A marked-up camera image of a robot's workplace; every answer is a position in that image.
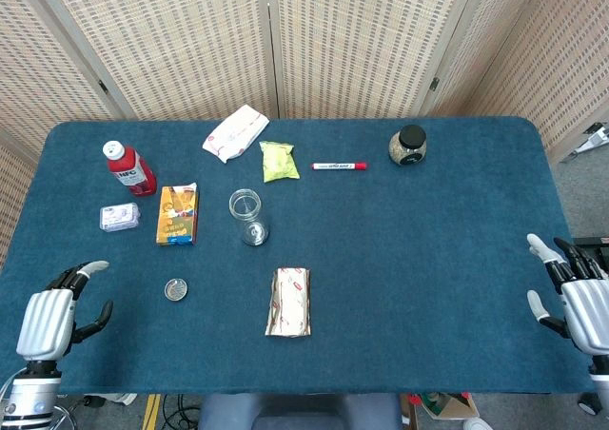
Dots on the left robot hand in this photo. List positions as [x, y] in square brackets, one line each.
[45, 320]

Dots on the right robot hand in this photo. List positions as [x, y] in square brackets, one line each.
[587, 306]

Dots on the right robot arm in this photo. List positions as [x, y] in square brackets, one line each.
[600, 375]

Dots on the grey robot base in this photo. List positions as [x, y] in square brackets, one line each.
[295, 413]

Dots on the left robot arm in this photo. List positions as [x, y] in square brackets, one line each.
[31, 396]

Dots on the transparent glass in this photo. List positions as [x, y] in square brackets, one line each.
[247, 211]

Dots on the black device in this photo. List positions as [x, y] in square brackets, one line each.
[594, 241]

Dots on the black caster wheel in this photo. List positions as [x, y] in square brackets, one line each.
[590, 403]

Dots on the clear plastic packet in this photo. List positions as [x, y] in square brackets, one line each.
[119, 217]

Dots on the grey metal stand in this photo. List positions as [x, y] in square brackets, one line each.
[595, 140]

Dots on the orange carton box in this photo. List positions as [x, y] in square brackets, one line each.
[177, 216]

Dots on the red juice bottle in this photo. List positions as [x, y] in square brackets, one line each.
[133, 175]

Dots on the cardboard box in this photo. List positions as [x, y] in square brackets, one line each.
[447, 407]

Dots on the blue tablecloth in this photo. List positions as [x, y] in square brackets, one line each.
[380, 259]

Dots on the glass jar black lid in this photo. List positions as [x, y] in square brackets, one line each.
[407, 148]

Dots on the silver foil packet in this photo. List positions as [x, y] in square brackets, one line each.
[288, 301]

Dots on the white paper packet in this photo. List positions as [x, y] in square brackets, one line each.
[233, 135]

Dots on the green snack packet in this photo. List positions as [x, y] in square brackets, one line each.
[279, 162]

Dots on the red marker pen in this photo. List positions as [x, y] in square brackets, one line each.
[338, 166]

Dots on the woven folding screen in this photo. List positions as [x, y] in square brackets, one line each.
[190, 44]

